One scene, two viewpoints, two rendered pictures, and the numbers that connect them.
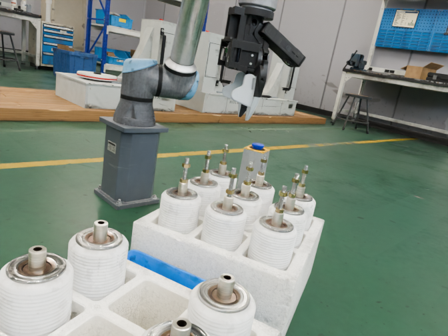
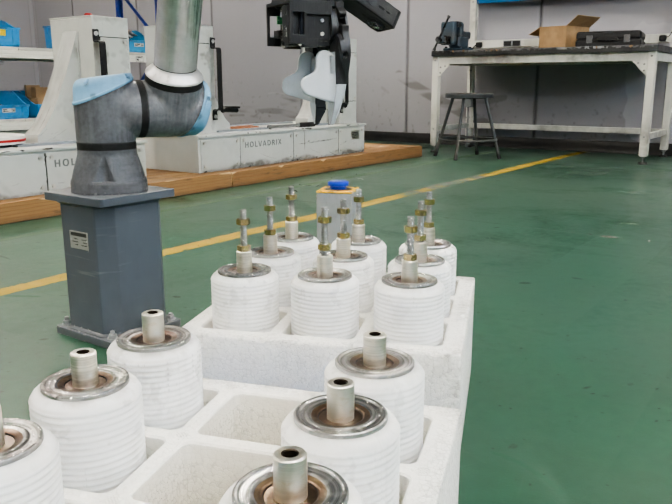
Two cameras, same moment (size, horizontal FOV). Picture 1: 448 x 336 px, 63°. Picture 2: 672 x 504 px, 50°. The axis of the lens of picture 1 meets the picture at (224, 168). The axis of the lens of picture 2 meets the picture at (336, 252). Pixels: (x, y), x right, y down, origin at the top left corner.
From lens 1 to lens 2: 0.21 m
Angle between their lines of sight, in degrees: 8
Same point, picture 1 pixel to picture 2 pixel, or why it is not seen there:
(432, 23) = not seen: outside the picture
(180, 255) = (267, 366)
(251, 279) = not seen: hidden behind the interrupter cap
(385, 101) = (515, 96)
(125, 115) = (95, 177)
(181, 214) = (253, 301)
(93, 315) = (181, 444)
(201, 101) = (193, 153)
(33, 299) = (100, 421)
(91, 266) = (156, 377)
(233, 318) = (399, 382)
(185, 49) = (180, 45)
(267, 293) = not seen: hidden behind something
